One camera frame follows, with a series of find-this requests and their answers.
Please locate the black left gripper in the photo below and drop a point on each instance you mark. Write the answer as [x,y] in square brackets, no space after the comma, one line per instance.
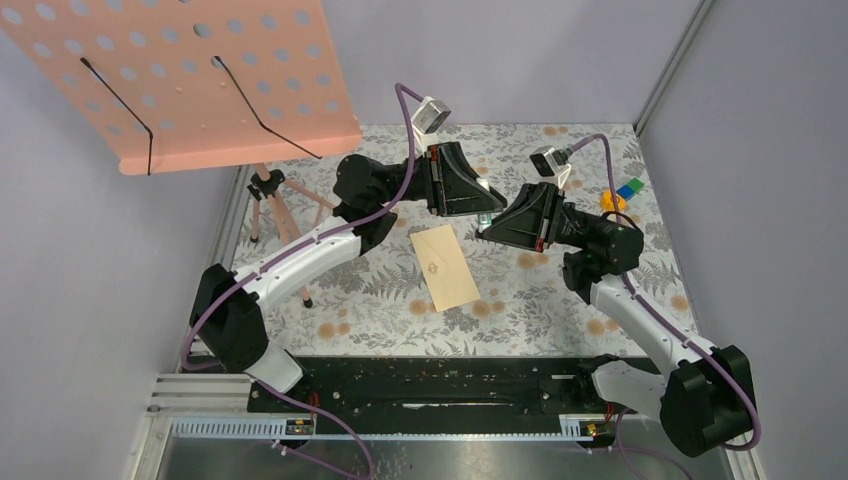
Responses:
[452,185]

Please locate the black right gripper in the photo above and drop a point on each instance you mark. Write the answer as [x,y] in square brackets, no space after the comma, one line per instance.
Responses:
[531,222]

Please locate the white green glue stick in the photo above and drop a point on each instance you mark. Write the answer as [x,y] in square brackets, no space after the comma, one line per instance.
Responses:
[484,221]

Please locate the cream envelope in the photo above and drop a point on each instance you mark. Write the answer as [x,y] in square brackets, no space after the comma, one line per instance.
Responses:
[445,269]

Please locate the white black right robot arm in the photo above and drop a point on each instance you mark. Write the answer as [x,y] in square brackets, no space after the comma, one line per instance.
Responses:
[702,395]

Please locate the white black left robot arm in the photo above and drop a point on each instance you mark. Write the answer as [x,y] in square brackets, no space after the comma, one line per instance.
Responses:
[229,308]

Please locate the yellow blue green toy blocks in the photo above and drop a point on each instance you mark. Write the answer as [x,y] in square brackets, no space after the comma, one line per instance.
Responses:
[623,194]

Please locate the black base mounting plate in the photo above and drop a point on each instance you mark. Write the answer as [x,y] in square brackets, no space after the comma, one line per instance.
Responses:
[508,396]

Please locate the pink tripod music stand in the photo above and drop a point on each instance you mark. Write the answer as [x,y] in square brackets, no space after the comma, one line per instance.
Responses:
[173,86]

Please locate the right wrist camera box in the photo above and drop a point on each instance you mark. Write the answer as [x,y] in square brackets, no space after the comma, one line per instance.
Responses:
[552,164]

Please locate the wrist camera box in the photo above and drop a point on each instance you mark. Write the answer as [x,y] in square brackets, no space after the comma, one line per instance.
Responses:
[427,121]
[552,164]

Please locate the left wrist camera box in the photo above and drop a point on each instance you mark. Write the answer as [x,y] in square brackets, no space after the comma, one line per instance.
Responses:
[427,121]

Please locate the aluminium frame rail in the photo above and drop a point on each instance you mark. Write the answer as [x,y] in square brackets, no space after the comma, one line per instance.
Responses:
[211,404]

